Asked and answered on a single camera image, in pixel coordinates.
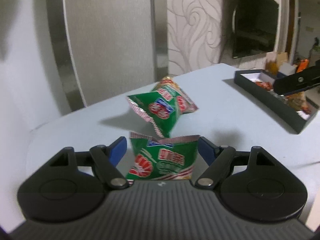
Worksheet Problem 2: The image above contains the green prawn cracker bag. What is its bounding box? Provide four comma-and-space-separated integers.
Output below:
126, 132, 200, 182
127, 76, 198, 138

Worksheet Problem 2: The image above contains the clear tan biscuit packet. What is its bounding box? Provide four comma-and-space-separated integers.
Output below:
286, 92, 311, 114

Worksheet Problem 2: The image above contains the orange snack packet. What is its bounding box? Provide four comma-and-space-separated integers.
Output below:
255, 81, 273, 91

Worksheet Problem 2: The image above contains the orange toy object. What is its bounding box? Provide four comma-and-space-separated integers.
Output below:
296, 59, 310, 73

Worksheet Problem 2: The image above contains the black shallow cardboard box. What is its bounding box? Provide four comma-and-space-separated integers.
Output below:
234, 69, 319, 134

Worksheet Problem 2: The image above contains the black wall television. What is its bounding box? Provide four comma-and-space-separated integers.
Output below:
232, 0, 279, 59

